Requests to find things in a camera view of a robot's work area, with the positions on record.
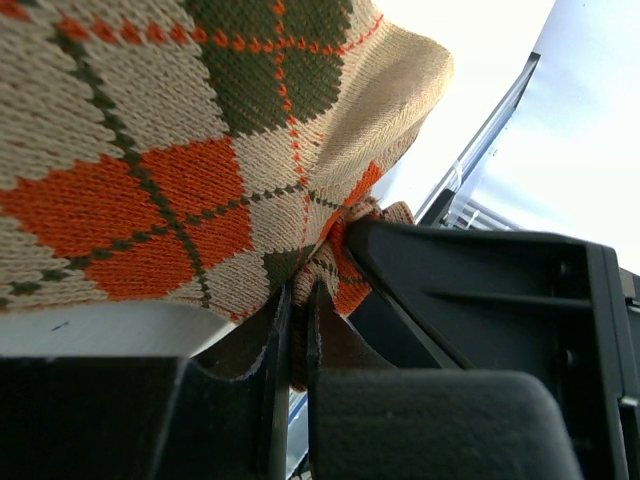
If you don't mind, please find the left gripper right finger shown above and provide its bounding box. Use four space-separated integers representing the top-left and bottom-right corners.
306 282 399 479

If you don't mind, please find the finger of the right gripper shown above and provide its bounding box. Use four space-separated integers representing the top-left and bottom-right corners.
346 220 639 479

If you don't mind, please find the aluminium front rail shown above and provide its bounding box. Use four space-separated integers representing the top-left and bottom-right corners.
286 52 540 479

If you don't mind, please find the argyle beige orange sock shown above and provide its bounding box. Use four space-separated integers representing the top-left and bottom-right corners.
1 1 454 390

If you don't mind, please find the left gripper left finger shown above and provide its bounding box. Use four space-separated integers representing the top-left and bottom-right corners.
184 285 292 479

